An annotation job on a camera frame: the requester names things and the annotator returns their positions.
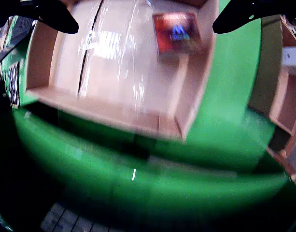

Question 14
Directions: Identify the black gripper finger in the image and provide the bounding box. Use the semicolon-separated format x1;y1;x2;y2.
0;0;80;35
212;0;296;34

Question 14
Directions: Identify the red rectangular product box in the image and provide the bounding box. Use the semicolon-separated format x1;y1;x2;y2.
152;12;203;56

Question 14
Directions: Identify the open brown cardboard box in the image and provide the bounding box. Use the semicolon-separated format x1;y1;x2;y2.
248;14;296;182

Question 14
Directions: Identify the large shallow cardboard tray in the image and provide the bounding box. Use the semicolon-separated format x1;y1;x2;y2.
24;0;221;143

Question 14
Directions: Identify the plain white tall carton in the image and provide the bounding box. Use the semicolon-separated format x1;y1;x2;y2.
282;47;296;73

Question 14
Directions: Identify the black white patterned card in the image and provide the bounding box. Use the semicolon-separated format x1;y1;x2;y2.
7;61;21;108

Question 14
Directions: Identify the grey flat sheet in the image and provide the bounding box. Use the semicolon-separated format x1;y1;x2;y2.
147;156;238;179

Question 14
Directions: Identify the green metal shelf unit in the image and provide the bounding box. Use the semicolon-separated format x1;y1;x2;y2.
0;106;296;232

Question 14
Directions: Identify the black wire grid panel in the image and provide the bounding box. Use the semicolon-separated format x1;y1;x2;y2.
40;202;110;232

